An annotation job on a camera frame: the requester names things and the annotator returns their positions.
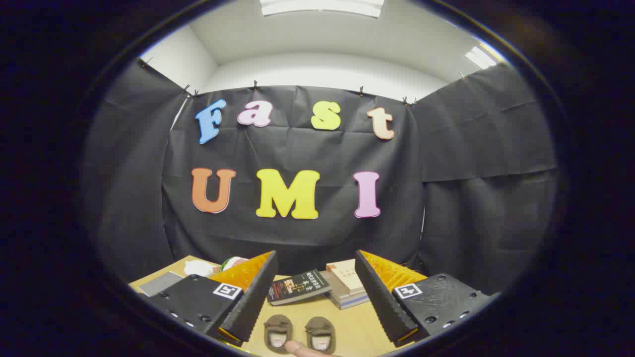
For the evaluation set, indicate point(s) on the white plush toy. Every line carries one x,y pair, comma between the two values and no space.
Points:
201,268

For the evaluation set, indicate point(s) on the watermelon slice plush toy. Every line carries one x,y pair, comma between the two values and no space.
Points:
233,263

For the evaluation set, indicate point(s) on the ceiling light panel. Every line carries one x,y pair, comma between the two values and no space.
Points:
322,7
480,57

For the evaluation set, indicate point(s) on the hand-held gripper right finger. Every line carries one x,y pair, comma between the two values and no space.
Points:
384,307

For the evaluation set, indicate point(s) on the black cover book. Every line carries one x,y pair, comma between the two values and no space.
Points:
297,287

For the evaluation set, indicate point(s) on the brown fuzzy slipper shoe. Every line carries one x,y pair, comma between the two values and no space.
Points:
320,331
278,331

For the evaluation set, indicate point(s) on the cream fabric storage box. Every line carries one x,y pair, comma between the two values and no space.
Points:
161,283

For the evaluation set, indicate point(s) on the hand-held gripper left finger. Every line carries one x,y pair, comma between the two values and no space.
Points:
248,307

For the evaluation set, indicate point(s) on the blue cover book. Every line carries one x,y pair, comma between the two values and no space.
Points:
354,303

